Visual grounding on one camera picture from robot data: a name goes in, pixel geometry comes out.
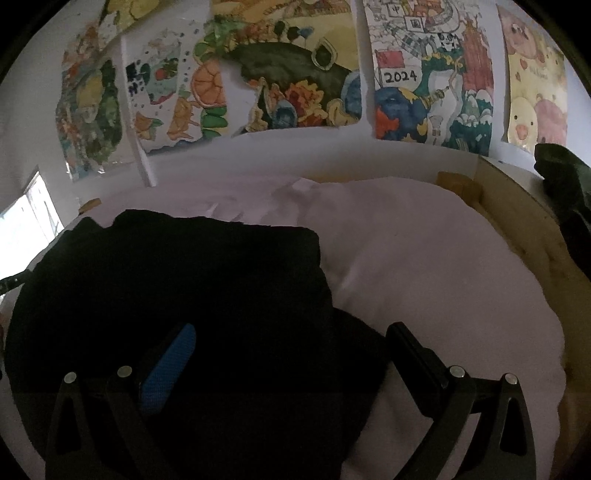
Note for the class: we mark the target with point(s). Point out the anime girl drawing upper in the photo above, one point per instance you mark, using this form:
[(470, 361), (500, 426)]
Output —
[(80, 54)]

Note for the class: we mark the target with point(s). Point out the dark green garment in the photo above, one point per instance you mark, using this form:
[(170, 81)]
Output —
[(566, 182)]

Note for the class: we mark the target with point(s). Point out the pink bed duvet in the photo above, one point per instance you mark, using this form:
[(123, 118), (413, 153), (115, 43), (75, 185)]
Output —
[(398, 249)]

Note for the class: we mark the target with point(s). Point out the bright window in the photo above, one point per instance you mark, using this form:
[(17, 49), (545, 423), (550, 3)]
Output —
[(32, 221)]

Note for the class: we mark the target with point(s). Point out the black jacket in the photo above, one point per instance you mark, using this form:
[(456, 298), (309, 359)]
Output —
[(280, 383)]

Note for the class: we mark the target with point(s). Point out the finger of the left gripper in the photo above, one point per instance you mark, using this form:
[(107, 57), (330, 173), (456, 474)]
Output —
[(14, 281)]

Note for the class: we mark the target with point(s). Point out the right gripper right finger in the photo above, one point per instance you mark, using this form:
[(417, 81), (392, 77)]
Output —
[(439, 392)]

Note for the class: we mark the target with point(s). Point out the wooden bed frame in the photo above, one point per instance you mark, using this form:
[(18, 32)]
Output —
[(512, 201)]

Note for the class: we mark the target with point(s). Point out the landscape flowers drawing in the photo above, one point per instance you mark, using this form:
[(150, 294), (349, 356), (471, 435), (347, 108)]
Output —
[(300, 57)]

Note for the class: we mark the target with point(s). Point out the pink pigs yellow drawing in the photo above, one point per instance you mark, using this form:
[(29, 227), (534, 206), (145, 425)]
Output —
[(537, 84)]

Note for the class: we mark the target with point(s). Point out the cup and oranges drawing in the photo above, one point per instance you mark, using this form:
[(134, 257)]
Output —
[(174, 85)]

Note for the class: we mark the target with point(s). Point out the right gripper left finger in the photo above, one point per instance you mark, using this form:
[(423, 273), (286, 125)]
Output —
[(164, 375)]

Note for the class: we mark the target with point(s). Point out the pineapple black drawing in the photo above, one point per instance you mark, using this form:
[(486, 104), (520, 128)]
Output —
[(118, 15)]

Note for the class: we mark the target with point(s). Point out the blond boy green drawing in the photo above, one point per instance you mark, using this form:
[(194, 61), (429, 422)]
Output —
[(89, 124)]

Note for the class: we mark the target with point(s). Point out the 2024 city drawing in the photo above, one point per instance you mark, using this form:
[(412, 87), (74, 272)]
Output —
[(433, 73)]

